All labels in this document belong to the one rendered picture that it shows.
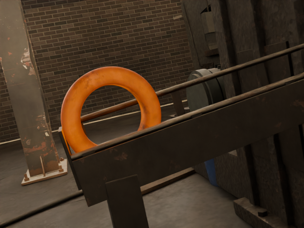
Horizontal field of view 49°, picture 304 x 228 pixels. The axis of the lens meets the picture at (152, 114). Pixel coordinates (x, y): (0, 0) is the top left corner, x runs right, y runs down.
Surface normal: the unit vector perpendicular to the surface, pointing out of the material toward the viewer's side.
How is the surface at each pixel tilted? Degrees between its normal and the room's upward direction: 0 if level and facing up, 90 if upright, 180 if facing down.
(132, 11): 90
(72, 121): 90
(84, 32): 90
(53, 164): 90
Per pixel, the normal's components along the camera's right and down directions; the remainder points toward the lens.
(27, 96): 0.24, 0.07
